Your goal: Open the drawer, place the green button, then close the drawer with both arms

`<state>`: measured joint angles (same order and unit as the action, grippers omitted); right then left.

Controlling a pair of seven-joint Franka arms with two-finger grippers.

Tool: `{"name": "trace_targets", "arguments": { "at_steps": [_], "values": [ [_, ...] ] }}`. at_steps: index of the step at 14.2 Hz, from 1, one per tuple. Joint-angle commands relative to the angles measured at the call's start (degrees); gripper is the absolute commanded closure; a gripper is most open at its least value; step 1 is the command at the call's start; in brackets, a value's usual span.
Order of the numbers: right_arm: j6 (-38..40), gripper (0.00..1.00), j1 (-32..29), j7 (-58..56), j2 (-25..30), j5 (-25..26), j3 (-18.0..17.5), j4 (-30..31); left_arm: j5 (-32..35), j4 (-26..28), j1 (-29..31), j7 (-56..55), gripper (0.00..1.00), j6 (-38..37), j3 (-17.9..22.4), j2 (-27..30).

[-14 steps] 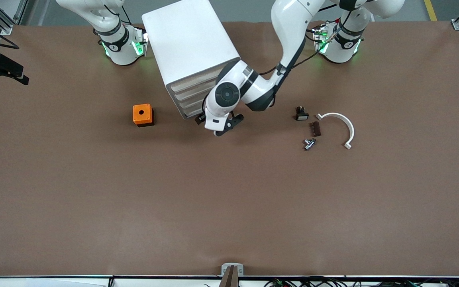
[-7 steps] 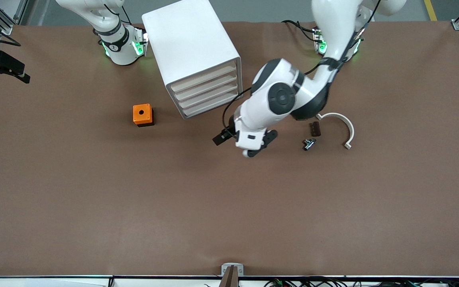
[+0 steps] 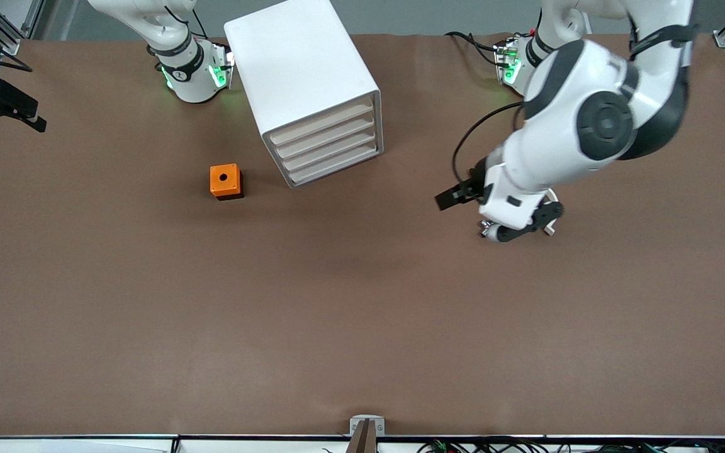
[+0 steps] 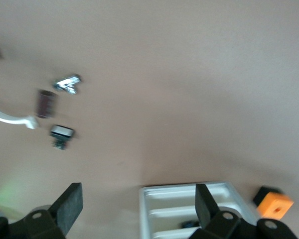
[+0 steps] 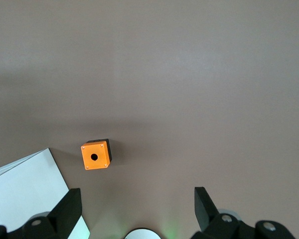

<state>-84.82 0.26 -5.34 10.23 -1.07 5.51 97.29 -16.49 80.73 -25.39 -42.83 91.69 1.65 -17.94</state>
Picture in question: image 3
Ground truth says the orange button box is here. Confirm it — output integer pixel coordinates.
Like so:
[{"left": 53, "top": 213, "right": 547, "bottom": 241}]
[{"left": 210, "top": 164, "right": 244, "bottom": 201}]

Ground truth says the white curved plastic clamp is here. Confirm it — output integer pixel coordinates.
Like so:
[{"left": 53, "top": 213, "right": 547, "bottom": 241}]
[{"left": 542, "top": 187, "right": 561, "bottom": 237}]

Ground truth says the black power cable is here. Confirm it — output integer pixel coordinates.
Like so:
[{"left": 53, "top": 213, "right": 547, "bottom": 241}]
[{"left": 444, "top": 30, "right": 502, "bottom": 67}]

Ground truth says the grey metal bracket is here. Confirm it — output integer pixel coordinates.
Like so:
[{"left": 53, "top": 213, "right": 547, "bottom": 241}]
[{"left": 349, "top": 414, "right": 386, "bottom": 438}]

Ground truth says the brown post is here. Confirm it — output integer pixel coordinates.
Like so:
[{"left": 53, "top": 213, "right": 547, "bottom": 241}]
[{"left": 347, "top": 418, "right": 379, "bottom": 453}]

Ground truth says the black cable bundle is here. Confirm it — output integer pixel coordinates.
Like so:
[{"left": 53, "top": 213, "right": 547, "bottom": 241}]
[{"left": 416, "top": 436, "right": 725, "bottom": 453}]

